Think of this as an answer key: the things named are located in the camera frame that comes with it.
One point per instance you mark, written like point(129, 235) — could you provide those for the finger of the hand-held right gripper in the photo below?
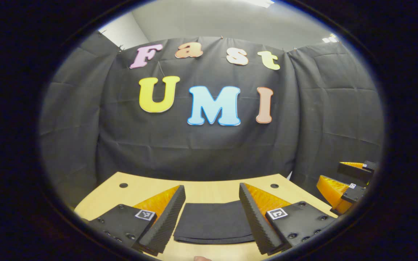
point(334, 192)
point(354, 171)

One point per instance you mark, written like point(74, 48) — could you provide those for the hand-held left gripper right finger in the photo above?
point(258, 224)

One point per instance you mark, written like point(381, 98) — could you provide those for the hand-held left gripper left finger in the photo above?
point(167, 221)

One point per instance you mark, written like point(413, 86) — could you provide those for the dark grey jeans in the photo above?
point(212, 224)

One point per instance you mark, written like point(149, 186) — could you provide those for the black backdrop cloth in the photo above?
point(194, 152)

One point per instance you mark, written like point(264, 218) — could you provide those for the small ceiling light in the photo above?
point(330, 38)

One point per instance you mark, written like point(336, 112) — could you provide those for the ceiling light panel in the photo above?
point(261, 3)

